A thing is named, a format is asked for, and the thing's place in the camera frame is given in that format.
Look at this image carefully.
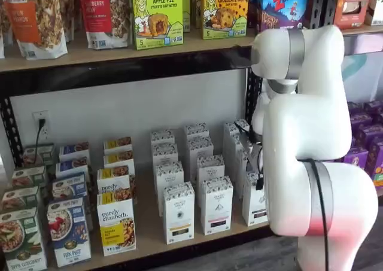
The purple boxes stack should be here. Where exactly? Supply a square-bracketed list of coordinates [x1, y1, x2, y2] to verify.
[343, 33, 383, 199]

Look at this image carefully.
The black metal shelf frame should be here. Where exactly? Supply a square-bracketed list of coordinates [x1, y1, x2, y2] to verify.
[0, 0, 335, 271]

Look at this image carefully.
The purple Zbar box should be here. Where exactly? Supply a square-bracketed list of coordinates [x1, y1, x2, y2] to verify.
[249, 0, 312, 34]

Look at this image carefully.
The brown granola bag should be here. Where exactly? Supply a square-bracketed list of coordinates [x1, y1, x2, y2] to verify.
[59, 0, 80, 43]

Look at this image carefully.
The yellow white granola box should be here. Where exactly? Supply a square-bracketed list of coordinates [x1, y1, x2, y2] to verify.
[103, 150, 134, 169]
[103, 136, 133, 154]
[96, 164, 136, 196]
[96, 191, 139, 257]

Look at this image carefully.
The green apple cereal box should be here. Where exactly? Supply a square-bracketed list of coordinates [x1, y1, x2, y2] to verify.
[23, 143, 56, 168]
[0, 185, 42, 214]
[0, 206, 48, 271]
[11, 164, 48, 191]

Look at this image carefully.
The white box pink strip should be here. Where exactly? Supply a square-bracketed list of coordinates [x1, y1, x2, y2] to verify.
[200, 175, 235, 236]
[187, 136, 215, 165]
[183, 122, 210, 142]
[196, 154, 226, 184]

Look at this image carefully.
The green Bobos apple pie box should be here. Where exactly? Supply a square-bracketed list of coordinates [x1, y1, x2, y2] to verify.
[130, 0, 184, 51]
[181, 0, 193, 34]

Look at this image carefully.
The purple snack box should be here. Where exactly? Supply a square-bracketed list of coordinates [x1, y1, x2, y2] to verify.
[357, 123, 381, 150]
[367, 136, 383, 172]
[349, 111, 374, 132]
[343, 147, 370, 176]
[348, 101, 365, 116]
[363, 100, 383, 117]

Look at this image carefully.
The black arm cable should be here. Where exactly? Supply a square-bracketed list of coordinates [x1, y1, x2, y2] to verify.
[304, 158, 333, 271]

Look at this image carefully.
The orange green snack box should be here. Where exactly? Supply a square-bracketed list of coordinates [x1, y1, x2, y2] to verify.
[373, 166, 383, 191]

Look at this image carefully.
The red label granola bag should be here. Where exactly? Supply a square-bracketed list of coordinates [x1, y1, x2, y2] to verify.
[77, 0, 134, 50]

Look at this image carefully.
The white snack box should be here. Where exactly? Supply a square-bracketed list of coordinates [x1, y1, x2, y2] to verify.
[366, 0, 383, 26]

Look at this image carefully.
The black plug with cable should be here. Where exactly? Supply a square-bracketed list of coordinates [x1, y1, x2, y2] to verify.
[35, 118, 47, 157]

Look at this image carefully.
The orange label granola bag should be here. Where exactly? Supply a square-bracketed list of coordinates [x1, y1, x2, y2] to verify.
[0, 0, 69, 60]

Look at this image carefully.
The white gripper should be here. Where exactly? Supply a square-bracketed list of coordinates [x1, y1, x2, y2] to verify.
[244, 134, 265, 191]

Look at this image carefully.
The blue flax cereal box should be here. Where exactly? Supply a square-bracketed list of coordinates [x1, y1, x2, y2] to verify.
[58, 141, 91, 163]
[47, 197, 92, 268]
[51, 171, 88, 202]
[55, 156, 91, 179]

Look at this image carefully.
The white box green strip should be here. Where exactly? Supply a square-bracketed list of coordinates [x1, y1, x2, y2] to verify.
[229, 132, 251, 158]
[241, 171, 270, 227]
[222, 120, 249, 143]
[235, 147, 258, 181]

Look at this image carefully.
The yellow Bobos peanut butter box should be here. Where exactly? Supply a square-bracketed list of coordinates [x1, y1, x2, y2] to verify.
[202, 0, 250, 40]

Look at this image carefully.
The white wall outlet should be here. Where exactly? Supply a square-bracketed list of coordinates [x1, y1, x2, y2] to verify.
[32, 110, 50, 140]

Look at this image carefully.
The white box yellow strip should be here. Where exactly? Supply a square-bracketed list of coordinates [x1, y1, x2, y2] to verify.
[151, 142, 179, 166]
[154, 160, 185, 194]
[150, 128, 176, 147]
[162, 181, 196, 245]

